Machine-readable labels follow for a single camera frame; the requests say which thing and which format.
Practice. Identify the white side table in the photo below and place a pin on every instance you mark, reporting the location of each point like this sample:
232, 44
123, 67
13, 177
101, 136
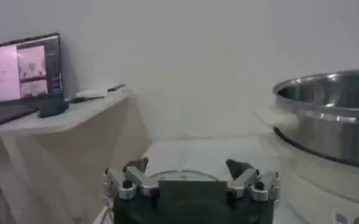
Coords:
75, 146

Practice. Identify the black computer mouse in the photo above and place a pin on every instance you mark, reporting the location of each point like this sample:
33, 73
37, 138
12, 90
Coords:
53, 107

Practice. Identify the flat white box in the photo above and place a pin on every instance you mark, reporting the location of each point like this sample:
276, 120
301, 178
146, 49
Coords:
91, 93

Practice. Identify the white electric cooker base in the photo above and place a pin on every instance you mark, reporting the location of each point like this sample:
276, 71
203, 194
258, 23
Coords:
319, 188

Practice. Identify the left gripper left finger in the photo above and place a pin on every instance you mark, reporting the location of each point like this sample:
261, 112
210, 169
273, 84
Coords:
136, 178

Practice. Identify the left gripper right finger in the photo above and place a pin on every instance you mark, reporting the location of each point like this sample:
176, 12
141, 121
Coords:
246, 179

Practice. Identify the steel steamer pot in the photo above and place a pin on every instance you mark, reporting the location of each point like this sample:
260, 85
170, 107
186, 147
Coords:
331, 128

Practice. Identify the black laptop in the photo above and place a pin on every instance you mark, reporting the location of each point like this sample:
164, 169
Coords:
20, 76

